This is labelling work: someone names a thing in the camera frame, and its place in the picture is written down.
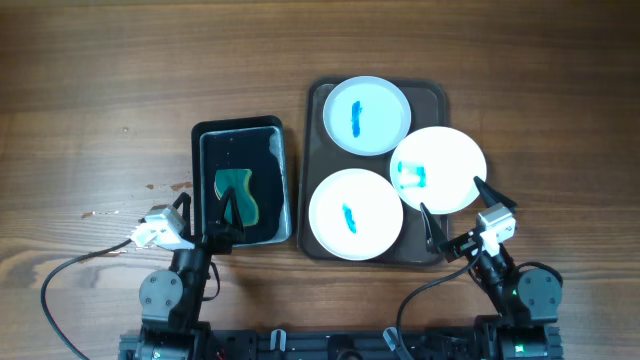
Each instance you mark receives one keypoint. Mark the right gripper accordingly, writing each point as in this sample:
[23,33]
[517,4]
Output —
[437,240]

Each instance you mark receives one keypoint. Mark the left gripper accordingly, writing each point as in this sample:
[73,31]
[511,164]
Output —
[222,243]

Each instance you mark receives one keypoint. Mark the green yellow sponge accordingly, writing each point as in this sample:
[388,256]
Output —
[239,180]

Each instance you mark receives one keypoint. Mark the white plate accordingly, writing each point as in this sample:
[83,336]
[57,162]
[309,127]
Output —
[355,214]
[436,167]
[367,115]

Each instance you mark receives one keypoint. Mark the white plate top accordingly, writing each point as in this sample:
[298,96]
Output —
[367,115]

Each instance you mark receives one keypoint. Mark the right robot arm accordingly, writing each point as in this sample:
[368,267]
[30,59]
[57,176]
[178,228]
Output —
[526,297]

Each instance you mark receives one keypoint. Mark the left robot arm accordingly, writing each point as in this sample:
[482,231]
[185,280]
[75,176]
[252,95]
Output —
[171,299]

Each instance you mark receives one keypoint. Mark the black water basin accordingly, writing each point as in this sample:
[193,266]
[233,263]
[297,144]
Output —
[255,143]

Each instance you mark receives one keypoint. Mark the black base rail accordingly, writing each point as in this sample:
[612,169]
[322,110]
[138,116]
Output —
[325,345]

